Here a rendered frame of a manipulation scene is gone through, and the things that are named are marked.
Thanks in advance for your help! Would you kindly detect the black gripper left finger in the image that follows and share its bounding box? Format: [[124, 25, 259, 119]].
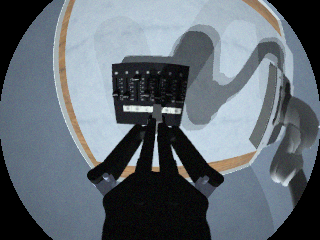
[[87, 104, 157, 205]]

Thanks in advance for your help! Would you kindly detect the black lighting desk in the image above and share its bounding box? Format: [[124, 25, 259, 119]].
[[112, 62, 190, 127]]

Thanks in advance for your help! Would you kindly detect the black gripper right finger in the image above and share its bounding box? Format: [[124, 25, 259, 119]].
[[156, 104, 224, 206]]

